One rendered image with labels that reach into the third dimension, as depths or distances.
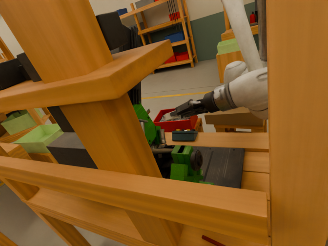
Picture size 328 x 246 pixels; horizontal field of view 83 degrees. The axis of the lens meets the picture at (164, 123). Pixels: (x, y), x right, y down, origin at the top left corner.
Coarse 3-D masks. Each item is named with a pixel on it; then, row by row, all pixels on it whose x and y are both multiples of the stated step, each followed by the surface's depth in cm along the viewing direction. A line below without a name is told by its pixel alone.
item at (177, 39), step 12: (144, 0) 536; (156, 0) 522; (120, 12) 587; (132, 12) 562; (180, 12) 511; (144, 24) 616; (168, 24) 538; (168, 36) 564; (180, 36) 548; (192, 36) 577; (192, 48) 594; (168, 60) 609; (180, 60) 592; (192, 60) 575
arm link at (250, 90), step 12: (252, 72) 56; (264, 72) 53; (240, 84) 56; (252, 84) 54; (264, 84) 53; (240, 96) 57; (252, 96) 55; (264, 96) 54; (252, 108) 62; (264, 108) 61
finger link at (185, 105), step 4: (192, 100) 66; (184, 104) 69; (188, 104) 68; (192, 104) 65; (176, 108) 73; (180, 108) 70; (184, 108) 69; (188, 108) 68; (176, 112) 72; (180, 112) 71
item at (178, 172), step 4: (172, 164) 65; (176, 164) 65; (180, 164) 64; (184, 164) 63; (172, 168) 65; (176, 168) 64; (180, 168) 64; (184, 168) 63; (200, 168) 81; (172, 172) 65; (176, 172) 64; (180, 172) 63; (184, 172) 63; (188, 172) 69; (196, 172) 74; (200, 172) 80; (172, 176) 64; (176, 176) 64; (180, 176) 63; (184, 176) 62; (188, 176) 66; (192, 176) 69; (200, 176) 77; (180, 180) 63; (184, 180) 62; (188, 180) 66
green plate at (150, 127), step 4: (132, 104) 92; (136, 104) 93; (140, 104) 95; (136, 108) 92; (140, 108) 94; (136, 112) 91; (140, 112) 93; (144, 112) 96; (140, 116) 93; (144, 116) 95; (148, 116) 98; (148, 120) 97; (144, 124) 94; (148, 124) 96; (152, 124) 99; (144, 128) 93; (148, 128) 95; (152, 128) 98; (148, 132) 95; (152, 132) 97; (148, 136) 94; (152, 136) 96; (148, 140) 93; (152, 140) 96
